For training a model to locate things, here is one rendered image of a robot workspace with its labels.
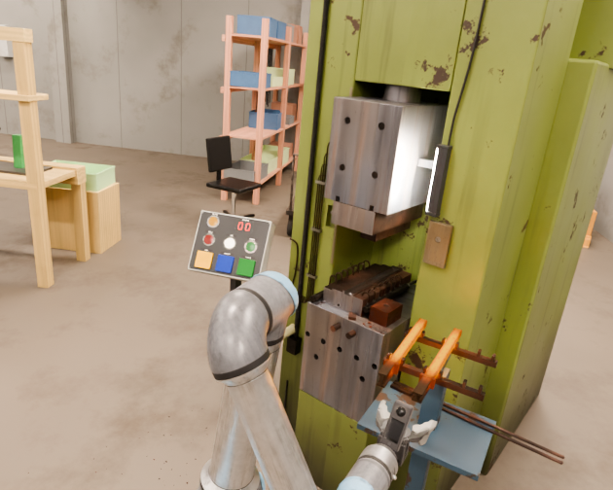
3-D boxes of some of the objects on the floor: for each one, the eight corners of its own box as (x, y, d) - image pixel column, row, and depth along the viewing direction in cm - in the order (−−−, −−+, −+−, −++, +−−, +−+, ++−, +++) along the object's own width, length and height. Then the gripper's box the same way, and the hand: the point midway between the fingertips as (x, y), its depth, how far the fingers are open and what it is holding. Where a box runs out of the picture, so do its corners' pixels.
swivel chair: (260, 220, 619) (265, 137, 585) (257, 236, 559) (263, 147, 525) (207, 216, 614) (209, 133, 580) (199, 232, 554) (200, 141, 520)
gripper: (342, 458, 126) (373, 416, 142) (417, 495, 117) (441, 445, 134) (345, 431, 123) (377, 390, 139) (423, 466, 114) (447, 418, 131)
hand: (410, 408), depth 136 cm, fingers open, 14 cm apart
